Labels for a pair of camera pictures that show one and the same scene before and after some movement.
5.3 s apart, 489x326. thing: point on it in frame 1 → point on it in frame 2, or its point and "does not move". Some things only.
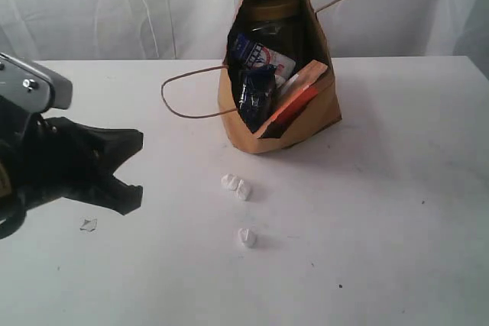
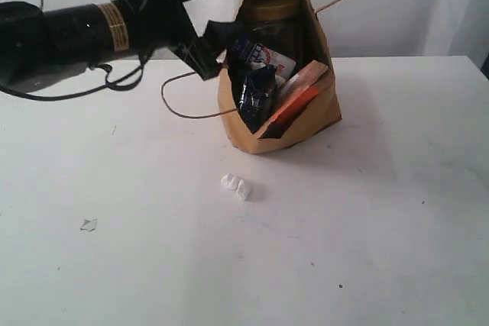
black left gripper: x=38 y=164 → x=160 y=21
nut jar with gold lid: x=276 y=23 does not move
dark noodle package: x=257 y=94 does not move
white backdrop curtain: x=186 y=10 does not move
